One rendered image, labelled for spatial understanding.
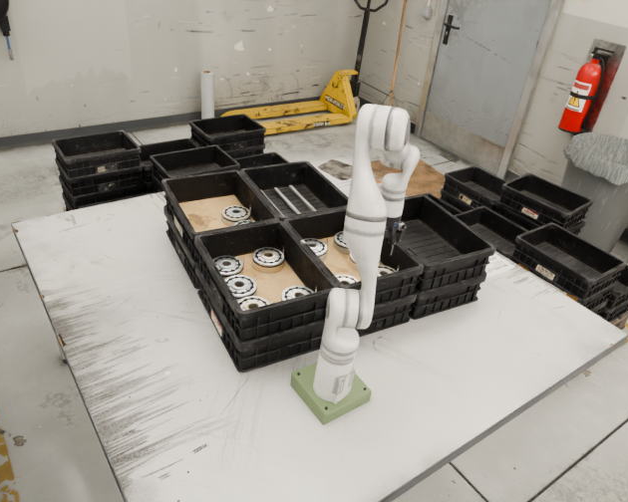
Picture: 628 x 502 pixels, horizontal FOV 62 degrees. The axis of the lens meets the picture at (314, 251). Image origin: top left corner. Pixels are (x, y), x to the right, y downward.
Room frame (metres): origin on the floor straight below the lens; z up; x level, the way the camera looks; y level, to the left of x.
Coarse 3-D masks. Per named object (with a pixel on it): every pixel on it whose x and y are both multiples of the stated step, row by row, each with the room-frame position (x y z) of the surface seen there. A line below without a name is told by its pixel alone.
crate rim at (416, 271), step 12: (300, 216) 1.54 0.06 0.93; (312, 216) 1.55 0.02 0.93; (300, 240) 1.39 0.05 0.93; (312, 252) 1.33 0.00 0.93; (408, 252) 1.39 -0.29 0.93; (324, 264) 1.27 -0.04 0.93; (420, 264) 1.33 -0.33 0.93; (384, 276) 1.24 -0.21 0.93; (396, 276) 1.26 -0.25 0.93; (408, 276) 1.28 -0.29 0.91; (348, 288) 1.17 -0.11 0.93; (360, 288) 1.19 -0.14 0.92
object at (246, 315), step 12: (240, 228) 1.42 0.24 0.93; (252, 228) 1.43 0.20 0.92; (288, 228) 1.45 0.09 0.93; (204, 252) 1.27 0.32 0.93; (216, 276) 1.16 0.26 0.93; (324, 276) 1.21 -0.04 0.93; (228, 288) 1.11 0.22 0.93; (228, 300) 1.08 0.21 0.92; (288, 300) 1.09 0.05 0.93; (300, 300) 1.10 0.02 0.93; (312, 300) 1.11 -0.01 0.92; (240, 312) 1.02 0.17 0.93; (252, 312) 1.02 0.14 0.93; (264, 312) 1.04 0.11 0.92; (276, 312) 1.06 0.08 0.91
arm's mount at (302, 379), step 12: (300, 372) 1.01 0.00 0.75; (312, 372) 1.01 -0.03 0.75; (300, 384) 0.97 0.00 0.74; (312, 384) 0.97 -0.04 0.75; (360, 384) 0.99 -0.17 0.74; (300, 396) 0.96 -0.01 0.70; (312, 396) 0.93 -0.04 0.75; (348, 396) 0.95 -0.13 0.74; (360, 396) 0.95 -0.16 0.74; (312, 408) 0.92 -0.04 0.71; (324, 408) 0.90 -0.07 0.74; (336, 408) 0.90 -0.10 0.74; (348, 408) 0.93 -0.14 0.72; (324, 420) 0.88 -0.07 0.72
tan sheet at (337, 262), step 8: (328, 240) 1.56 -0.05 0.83; (328, 248) 1.51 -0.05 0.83; (328, 256) 1.46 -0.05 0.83; (336, 256) 1.47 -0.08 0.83; (344, 256) 1.47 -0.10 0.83; (328, 264) 1.42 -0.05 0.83; (336, 264) 1.42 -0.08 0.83; (344, 264) 1.43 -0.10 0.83; (336, 272) 1.38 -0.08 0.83; (344, 272) 1.38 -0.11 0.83; (352, 272) 1.39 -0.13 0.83; (360, 280) 1.35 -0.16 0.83
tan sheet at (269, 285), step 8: (240, 256) 1.41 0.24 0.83; (248, 256) 1.41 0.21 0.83; (248, 264) 1.37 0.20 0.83; (248, 272) 1.32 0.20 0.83; (256, 272) 1.33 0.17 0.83; (280, 272) 1.34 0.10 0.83; (288, 272) 1.35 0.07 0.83; (256, 280) 1.29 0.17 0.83; (264, 280) 1.29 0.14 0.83; (272, 280) 1.30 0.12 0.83; (280, 280) 1.30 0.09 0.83; (288, 280) 1.31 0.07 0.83; (296, 280) 1.31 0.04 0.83; (264, 288) 1.25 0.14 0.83; (272, 288) 1.26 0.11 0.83; (280, 288) 1.26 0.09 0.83; (256, 296) 1.21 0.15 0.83; (264, 296) 1.22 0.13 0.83; (272, 296) 1.22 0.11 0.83; (280, 296) 1.22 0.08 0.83
